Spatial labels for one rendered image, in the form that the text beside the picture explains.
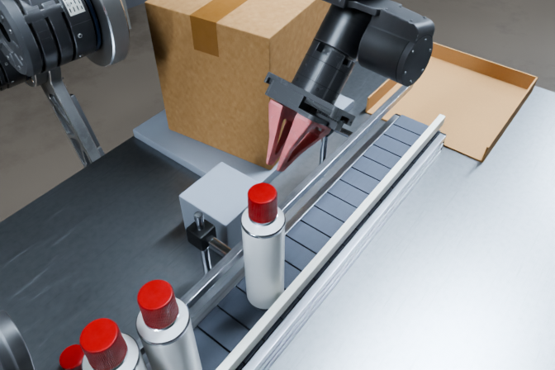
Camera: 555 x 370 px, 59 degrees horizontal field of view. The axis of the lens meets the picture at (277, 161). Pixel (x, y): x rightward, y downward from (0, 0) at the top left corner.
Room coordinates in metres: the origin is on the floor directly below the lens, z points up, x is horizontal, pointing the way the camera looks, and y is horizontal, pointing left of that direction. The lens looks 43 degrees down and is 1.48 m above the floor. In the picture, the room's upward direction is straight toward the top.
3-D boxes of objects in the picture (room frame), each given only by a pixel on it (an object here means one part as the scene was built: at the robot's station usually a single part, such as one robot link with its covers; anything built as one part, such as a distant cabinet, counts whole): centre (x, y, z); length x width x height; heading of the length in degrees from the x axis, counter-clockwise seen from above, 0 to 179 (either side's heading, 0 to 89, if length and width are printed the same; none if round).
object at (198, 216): (0.41, 0.08, 0.91); 0.07 x 0.03 x 0.17; 52
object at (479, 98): (0.89, -0.38, 0.85); 0.30 x 0.26 x 0.04; 142
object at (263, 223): (0.37, 0.02, 0.98); 0.05 x 0.05 x 0.20
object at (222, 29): (0.84, 0.04, 0.99); 0.30 x 0.24 x 0.27; 150
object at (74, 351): (0.29, 0.26, 0.85); 0.03 x 0.03 x 0.03
